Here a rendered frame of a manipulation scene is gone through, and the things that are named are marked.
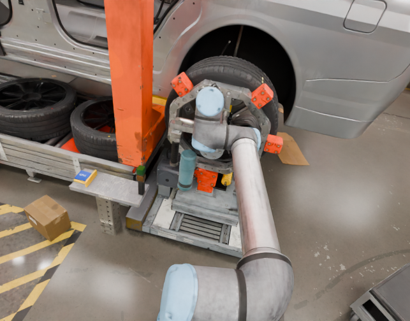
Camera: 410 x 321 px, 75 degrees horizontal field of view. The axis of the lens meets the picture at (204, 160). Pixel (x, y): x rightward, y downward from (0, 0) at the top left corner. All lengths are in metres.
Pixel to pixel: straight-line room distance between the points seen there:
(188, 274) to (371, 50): 1.58
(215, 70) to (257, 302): 1.12
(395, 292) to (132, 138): 1.67
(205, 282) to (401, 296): 1.53
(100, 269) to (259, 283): 1.47
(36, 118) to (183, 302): 2.01
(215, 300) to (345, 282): 1.77
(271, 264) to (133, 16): 1.08
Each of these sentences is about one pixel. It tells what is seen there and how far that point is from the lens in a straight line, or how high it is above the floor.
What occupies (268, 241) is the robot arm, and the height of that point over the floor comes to 1.19.
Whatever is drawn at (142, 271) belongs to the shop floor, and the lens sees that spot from 1.88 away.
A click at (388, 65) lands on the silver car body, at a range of 1.88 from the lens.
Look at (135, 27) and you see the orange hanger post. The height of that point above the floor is 1.33.
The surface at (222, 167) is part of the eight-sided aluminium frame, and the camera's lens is 1.62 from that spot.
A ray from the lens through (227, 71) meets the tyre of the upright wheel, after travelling 1.41.
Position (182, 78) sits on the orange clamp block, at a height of 1.12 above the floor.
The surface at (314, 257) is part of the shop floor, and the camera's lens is 2.22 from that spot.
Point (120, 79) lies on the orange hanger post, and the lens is 1.43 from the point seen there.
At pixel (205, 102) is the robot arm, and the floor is 1.26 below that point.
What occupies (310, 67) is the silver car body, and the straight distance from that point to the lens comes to 1.78.
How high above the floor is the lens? 1.67
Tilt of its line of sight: 40 degrees down
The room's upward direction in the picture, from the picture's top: 10 degrees clockwise
